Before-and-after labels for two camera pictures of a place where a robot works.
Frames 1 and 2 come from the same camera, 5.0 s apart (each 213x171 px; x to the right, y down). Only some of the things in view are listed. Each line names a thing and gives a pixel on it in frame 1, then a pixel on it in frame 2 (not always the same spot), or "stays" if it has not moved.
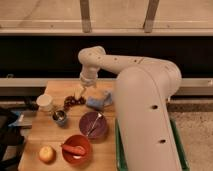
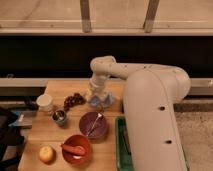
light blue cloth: [108, 99] stays
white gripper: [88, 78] → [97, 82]
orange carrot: [76, 150] stays
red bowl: [76, 140] stays
